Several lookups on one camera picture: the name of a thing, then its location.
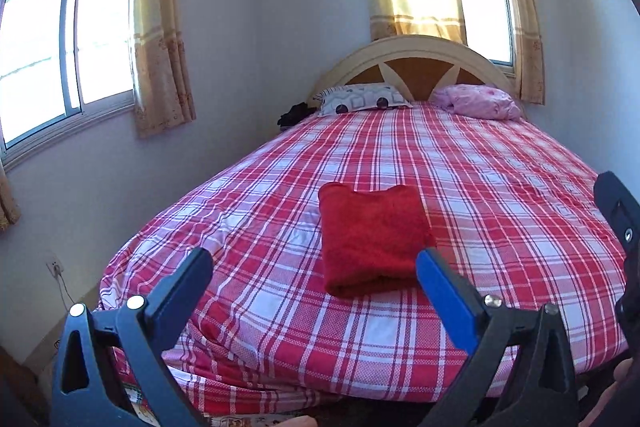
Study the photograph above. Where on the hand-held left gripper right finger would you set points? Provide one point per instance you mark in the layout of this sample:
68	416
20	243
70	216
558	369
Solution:
445	297

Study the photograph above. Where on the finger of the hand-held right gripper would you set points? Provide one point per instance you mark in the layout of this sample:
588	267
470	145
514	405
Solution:
620	212

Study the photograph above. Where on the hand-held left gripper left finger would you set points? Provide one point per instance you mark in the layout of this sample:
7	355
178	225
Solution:
181	289

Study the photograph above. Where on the red knitted sweater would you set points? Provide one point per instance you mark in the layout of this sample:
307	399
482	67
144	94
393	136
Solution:
370	237

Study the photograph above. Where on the person's left hand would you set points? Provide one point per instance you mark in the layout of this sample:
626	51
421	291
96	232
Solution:
625	402

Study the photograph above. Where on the bed with red plaid cover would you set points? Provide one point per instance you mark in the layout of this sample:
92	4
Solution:
450	167

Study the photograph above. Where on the pink pillow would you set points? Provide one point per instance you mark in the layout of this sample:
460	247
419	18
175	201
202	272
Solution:
475	102

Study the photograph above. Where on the brown wooden furniture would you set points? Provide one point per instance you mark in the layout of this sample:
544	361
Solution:
20	392

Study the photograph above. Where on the beige curtain with brown band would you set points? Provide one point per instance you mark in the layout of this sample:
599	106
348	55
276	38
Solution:
7	202

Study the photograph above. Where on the narrow beige curtain panel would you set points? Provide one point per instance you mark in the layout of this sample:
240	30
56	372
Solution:
525	32

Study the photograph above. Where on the dark cloth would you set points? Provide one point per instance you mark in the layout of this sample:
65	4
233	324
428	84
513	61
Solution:
297	114

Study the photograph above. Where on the white grey patterned pillow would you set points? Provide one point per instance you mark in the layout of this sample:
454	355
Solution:
350	99

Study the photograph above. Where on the cream wooden headboard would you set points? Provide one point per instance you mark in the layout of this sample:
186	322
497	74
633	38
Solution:
415	77

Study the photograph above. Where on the beige side window curtain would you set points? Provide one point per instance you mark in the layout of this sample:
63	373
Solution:
160	57

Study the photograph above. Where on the side sliding window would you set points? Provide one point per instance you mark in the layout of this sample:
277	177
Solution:
40	57

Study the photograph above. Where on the white wall socket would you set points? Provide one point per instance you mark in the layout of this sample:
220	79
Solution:
55	268

